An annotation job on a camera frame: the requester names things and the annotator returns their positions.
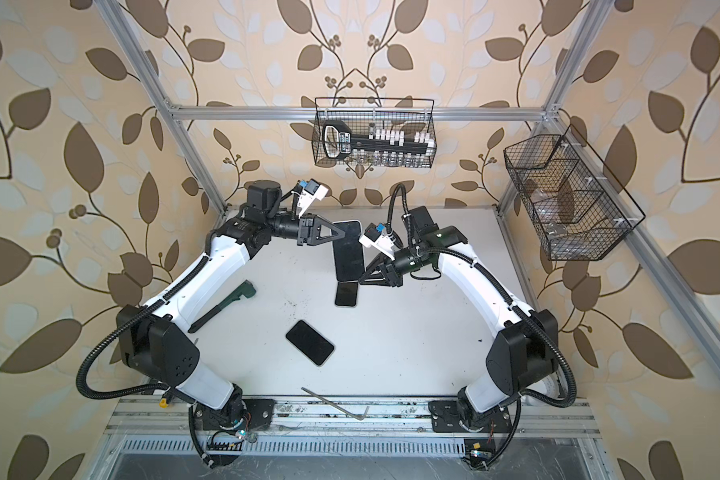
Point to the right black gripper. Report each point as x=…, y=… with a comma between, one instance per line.
x=374, y=271

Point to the green black hand tool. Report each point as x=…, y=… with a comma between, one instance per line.
x=245, y=290

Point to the metal hex key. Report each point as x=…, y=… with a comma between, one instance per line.
x=337, y=406

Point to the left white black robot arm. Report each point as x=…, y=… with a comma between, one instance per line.
x=154, y=339

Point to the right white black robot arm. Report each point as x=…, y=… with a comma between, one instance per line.
x=524, y=359

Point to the black socket holder tool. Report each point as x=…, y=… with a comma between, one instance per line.
x=340, y=142

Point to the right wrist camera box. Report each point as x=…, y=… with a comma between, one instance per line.
x=379, y=237

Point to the black phone tilted front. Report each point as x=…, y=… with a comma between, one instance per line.
x=310, y=342

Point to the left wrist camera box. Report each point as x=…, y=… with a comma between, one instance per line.
x=307, y=193

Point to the black wire basket right wall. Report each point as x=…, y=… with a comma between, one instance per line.
x=578, y=206

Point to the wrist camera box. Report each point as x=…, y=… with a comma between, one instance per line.
x=307, y=193
x=379, y=237

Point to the black phone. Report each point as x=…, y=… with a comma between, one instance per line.
x=346, y=294
x=310, y=342
x=348, y=252

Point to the black wire basket wall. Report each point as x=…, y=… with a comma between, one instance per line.
x=408, y=113
x=578, y=206

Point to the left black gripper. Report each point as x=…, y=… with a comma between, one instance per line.
x=313, y=233

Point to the black wire basket back wall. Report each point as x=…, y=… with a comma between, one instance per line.
x=408, y=113

